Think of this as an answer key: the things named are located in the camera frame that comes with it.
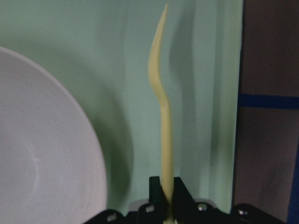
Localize yellow plastic fork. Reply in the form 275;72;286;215
148;4;175;224

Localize white round plate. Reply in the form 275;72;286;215
0;48;107;224

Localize light green tray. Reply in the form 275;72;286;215
0;0;244;212

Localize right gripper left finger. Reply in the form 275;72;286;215
149;176;167;217

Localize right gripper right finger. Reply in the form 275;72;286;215
173;177;195;217

